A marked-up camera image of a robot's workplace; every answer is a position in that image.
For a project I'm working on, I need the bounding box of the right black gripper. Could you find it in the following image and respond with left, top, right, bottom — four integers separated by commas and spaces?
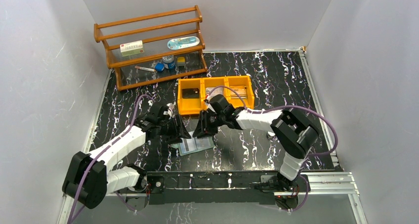
192, 110, 225, 138

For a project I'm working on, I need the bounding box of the white printed card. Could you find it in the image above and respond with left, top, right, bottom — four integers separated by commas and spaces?
180, 139, 205, 153

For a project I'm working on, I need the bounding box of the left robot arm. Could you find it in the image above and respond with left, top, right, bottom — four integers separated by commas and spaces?
62, 102, 191, 209

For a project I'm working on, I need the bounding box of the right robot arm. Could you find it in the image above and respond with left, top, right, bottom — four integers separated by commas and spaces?
193, 94, 319, 191

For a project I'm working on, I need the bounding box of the black card in bin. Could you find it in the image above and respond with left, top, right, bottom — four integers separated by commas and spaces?
181, 88, 200, 99

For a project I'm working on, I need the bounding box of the silver card in bin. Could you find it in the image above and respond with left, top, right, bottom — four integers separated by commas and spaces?
206, 87, 224, 97

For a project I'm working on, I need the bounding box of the orange card in bin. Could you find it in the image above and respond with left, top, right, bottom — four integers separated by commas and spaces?
230, 86, 248, 99

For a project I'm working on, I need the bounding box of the yellow three-compartment bin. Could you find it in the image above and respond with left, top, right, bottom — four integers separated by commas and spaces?
177, 76, 254, 116

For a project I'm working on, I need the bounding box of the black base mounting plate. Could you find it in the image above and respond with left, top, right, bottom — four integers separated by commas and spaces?
117, 171, 310, 206

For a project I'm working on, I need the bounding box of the white tube stick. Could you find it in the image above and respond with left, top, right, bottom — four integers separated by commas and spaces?
134, 66, 156, 72

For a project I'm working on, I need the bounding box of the blue small cube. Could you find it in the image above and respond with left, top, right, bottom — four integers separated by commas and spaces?
154, 63, 165, 72

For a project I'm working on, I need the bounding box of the wooden three-tier shelf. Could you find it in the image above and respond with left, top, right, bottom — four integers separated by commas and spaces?
93, 5, 208, 91

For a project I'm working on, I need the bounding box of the blue oval packaged item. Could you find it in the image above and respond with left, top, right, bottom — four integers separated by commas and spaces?
167, 36, 200, 50

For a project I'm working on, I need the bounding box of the white medicine box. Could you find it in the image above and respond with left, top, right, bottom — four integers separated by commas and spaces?
120, 40, 144, 57

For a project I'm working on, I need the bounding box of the aluminium frame rail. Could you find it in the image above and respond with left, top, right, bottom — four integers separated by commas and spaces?
63, 170, 366, 224

